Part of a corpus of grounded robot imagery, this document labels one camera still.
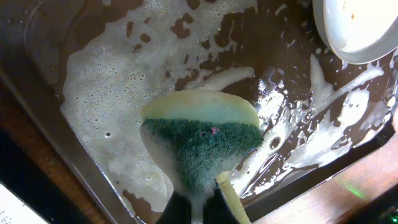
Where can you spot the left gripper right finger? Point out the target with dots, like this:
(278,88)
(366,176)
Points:
(217,211)

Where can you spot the green yellow sponge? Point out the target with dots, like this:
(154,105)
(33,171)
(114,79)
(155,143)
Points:
(197,137)

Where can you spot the middle dark wet tray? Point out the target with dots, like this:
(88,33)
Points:
(84,69)

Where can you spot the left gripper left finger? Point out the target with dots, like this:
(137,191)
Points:
(177,210)

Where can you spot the grey green plate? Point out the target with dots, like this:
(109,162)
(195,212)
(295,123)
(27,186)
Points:
(357,31)

